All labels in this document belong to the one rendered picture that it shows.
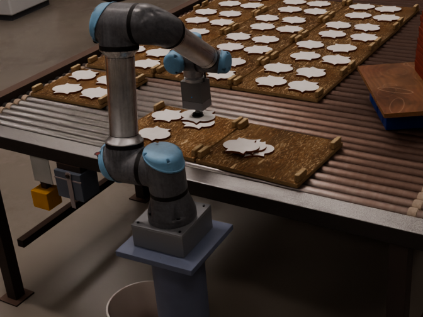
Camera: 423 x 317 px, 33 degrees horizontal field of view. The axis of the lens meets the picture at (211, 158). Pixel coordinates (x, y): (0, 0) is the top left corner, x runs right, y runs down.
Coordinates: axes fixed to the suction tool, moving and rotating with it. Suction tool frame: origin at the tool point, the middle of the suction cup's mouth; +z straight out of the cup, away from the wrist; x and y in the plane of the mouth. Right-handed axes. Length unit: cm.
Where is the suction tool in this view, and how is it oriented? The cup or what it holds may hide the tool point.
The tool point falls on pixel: (197, 118)
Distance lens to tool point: 260.0
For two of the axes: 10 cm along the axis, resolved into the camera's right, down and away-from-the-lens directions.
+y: -8.7, -1.6, 4.6
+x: -4.9, 4.3, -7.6
